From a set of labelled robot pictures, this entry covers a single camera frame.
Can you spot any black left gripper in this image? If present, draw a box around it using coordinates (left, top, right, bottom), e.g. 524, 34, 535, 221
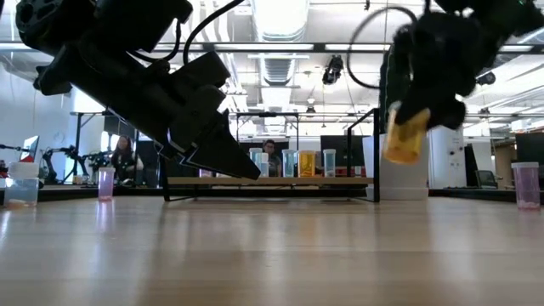
33, 44, 262, 181

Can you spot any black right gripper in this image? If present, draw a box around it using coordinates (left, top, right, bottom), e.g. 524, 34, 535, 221
393, 12, 502, 131

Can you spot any large orange medicine bottle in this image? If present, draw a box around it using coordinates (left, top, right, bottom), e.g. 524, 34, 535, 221
381, 100, 431, 166

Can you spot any small orange medicine bottle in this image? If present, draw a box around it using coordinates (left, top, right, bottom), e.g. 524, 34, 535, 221
297, 149, 317, 179

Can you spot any pink medicine bottle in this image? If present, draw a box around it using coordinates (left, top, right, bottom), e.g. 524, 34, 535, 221
97, 166, 116, 201
511, 161, 541, 211

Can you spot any wide pale blue medicine bottle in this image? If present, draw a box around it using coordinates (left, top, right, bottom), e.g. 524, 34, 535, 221
3, 161, 41, 209

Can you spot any green cactus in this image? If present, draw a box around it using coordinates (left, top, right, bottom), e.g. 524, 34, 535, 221
377, 44, 413, 135

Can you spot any white round column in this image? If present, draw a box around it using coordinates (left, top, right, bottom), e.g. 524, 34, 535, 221
428, 126, 468, 190

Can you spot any black ceiling spotlight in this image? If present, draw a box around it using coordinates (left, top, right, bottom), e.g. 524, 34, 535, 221
475, 71, 497, 87

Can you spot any person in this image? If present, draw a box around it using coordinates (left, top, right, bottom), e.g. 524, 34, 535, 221
110, 134, 144, 186
262, 139, 284, 179

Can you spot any white hexagonal plant pot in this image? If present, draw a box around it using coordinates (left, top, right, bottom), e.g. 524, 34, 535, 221
362, 133, 430, 201

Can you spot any black monitor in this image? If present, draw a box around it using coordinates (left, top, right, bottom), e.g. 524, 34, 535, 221
514, 132, 544, 167
320, 134, 366, 169

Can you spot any black office chair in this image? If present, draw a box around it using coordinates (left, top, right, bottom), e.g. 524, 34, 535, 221
474, 168, 501, 190

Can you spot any grey laptop screen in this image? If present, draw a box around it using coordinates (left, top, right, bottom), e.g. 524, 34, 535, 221
20, 134, 42, 163

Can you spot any black background rig frame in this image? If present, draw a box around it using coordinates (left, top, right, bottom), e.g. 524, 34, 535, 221
235, 110, 301, 150
70, 110, 141, 188

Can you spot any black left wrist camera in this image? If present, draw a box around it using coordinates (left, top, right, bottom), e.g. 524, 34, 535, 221
168, 50, 233, 93

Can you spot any wooden shelf black metal frame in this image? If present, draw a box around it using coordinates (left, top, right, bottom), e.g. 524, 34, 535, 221
159, 108, 382, 204

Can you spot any silver ventilation duct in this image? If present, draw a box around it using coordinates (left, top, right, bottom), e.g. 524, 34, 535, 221
249, 0, 311, 88

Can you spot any black hanging camera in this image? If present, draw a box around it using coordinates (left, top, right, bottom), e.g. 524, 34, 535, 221
321, 54, 345, 86

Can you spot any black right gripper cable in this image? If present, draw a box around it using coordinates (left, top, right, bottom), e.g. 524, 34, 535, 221
347, 4, 421, 91

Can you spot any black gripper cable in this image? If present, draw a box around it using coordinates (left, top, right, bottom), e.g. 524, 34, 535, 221
347, 4, 421, 91
129, 0, 247, 65

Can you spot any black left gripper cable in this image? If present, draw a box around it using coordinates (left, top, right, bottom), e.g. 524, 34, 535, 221
129, 0, 247, 65

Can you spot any black overhead frame beam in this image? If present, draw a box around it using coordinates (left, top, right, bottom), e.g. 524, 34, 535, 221
0, 40, 544, 55

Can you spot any black metal table frame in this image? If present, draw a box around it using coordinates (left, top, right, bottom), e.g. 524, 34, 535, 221
0, 184, 544, 203

